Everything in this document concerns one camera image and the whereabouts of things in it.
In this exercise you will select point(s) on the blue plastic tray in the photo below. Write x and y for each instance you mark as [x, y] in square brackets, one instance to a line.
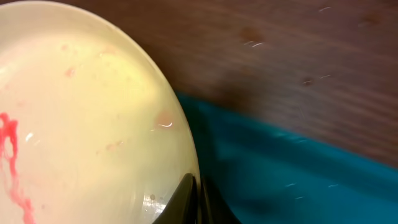
[268, 175]

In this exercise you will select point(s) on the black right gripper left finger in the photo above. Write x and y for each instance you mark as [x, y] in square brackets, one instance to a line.
[182, 207]

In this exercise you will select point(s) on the yellow-green plate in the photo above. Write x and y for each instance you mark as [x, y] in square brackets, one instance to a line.
[91, 130]

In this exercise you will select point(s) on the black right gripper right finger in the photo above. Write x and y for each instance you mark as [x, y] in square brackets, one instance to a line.
[214, 209]

